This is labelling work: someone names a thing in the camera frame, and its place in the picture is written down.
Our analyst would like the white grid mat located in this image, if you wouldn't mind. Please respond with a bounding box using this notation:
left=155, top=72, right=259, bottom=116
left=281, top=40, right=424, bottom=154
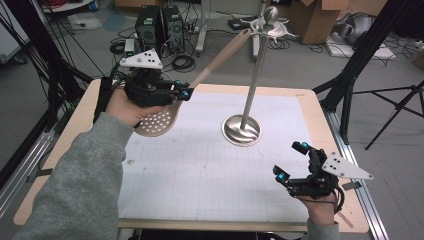
left=116, top=91, right=321, bottom=224

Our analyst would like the black metal frame post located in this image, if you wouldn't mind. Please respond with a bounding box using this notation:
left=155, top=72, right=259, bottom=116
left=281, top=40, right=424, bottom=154
left=4, top=0, right=94, bottom=131

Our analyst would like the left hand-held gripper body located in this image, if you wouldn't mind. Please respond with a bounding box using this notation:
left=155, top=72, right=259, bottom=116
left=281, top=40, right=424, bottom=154
left=119, top=48, right=176, bottom=108

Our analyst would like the metal utensil stand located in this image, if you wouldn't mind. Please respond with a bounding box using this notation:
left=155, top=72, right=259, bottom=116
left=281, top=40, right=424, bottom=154
left=221, top=5, right=298, bottom=148

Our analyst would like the aluminium rail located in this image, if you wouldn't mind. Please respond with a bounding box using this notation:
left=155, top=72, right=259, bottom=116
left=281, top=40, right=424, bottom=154
left=0, top=129, right=56, bottom=218
left=324, top=109, right=389, bottom=240

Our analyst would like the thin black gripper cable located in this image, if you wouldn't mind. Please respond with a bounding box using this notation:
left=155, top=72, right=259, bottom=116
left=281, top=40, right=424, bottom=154
left=333, top=186, right=346, bottom=215

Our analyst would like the black computer tower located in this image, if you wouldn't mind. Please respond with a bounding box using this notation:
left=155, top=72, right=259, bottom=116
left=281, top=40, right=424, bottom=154
left=161, top=5, right=186, bottom=54
left=134, top=5, right=164, bottom=54

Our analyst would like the open cardboard box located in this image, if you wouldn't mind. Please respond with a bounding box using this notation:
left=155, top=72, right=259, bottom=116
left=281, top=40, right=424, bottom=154
left=288, top=0, right=354, bottom=45

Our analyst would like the person's right hand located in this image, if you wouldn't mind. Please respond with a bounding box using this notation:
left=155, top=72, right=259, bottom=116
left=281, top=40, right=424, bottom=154
left=297, top=194, right=338, bottom=227

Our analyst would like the silver grey appliance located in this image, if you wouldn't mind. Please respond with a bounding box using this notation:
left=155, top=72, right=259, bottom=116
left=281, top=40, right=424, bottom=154
left=334, top=12, right=376, bottom=46

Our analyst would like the small white device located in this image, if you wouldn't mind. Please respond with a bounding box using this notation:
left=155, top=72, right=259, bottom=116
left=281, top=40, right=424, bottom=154
left=124, top=38, right=137, bottom=58

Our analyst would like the flat white board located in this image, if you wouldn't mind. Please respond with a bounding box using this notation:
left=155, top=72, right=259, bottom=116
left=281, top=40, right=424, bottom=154
left=325, top=34, right=397, bottom=61

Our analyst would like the flat black device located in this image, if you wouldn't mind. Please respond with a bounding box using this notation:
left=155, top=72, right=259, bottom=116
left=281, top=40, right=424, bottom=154
left=228, top=18, right=251, bottom=32

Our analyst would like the white stand leg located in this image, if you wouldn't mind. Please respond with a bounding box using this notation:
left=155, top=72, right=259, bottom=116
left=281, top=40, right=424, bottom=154
left=195, top=0, right=209, bottom=56

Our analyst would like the beige slotted spoon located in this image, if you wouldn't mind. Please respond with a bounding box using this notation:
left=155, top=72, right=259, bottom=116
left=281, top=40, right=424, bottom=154
left=133, top=28, right=253, bottom=138

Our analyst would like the coil of black cable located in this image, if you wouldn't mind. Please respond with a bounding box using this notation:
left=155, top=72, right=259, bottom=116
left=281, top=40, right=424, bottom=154
left=109, top=40, right=126, bottom=56
left=171, top=54, right=197, bottom=73

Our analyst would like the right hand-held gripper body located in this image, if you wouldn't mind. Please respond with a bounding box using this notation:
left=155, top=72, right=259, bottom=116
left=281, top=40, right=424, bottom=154
left=285, top=148, right=375, bottom=200

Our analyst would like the black metal frame strut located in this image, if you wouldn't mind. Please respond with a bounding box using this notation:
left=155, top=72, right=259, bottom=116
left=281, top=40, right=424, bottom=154
left=313, top=0, right=414, bottom=144

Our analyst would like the person's left hand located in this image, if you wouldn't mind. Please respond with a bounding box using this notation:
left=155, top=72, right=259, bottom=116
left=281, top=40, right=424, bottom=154
left=105, top=87, right=169, bottom=128

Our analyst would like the black wrist strap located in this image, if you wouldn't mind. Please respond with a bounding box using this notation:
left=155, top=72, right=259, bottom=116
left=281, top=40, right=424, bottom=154
left=94, top=77, right=114, bottom=124

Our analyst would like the black tripod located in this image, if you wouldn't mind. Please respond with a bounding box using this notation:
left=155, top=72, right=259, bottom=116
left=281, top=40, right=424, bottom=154
left=353, top=79, right=424, bottom=151

